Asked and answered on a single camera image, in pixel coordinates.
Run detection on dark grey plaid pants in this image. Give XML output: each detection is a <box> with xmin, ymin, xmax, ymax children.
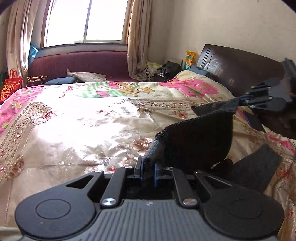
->
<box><xmin>142</xmin><ymin>98</ymin><xmax>281</xmax><ymax>192</ymax></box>

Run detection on black flat tablet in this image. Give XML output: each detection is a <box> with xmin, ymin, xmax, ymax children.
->
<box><xmin>243</xmin><ymin>111</ymin><xmax>265</xmax><ymax>133</ymax></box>

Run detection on dark wooden headboard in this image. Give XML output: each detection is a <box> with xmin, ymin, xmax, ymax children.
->
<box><xmin>197</xmin><ymin>44</ymin><xmax>295</xmax><ymax>139</ymax></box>

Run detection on orange snack package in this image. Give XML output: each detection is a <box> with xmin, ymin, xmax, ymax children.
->
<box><xmin>184</xmin><ymin>51</ymin><xmax>197</xmax><ymax>70</ymax></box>

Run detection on floral satin bedspread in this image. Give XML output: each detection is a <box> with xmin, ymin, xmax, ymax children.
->
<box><xmin>1</xmin><ymin>71</ymin><xmax>295</xmax><ymax>240</ymax></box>

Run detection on black bag by bed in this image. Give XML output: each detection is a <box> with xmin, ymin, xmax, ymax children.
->
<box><xmin>154</xmin><ymin>61</ymin><xmax>182</xmax><ymax>82</ymax></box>

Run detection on blue pillow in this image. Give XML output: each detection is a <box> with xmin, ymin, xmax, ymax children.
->
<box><xmin>45</xmin><ymin>77</ymin><xmax>79</xmax><ymax>85</ymax></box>

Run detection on beige cloth on bench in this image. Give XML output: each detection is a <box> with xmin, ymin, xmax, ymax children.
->
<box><xmin>67</xmin><ymin>69</ymin><xmax>107</xmax><ymax>82</ymax></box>

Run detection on beige curtain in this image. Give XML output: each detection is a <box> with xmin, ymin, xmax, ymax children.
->
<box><xmin>6</xmin><ymin>0</ymin><xmax>40</xmax><ymax>80</ymax></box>
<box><xmin>127</xmin><ymin>0</ymin><xmax>152</xmax><ymax>82</ymax></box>

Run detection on red gift bag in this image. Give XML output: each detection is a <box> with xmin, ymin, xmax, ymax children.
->
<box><xmin>0</xmin><ymin>69</ymin><xmax>23</xmax><ymax>104</ymax></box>

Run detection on maroon upholstered bench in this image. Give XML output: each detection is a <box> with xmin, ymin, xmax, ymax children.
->
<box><xmin>28</xmin><ymin>51</ymin><xmax>136</xmax><ymax>82</ymax></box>

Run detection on window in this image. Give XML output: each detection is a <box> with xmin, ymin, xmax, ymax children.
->
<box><xmin>41</xmin><ymin>1</ymin><xmax>132</xmax><ymax>48</ymax></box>

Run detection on left beige curtain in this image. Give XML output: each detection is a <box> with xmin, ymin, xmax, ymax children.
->
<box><xmin>6</xmin><ymin>0</ymin><xmax>40</xmax><ymax>80</ymax></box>

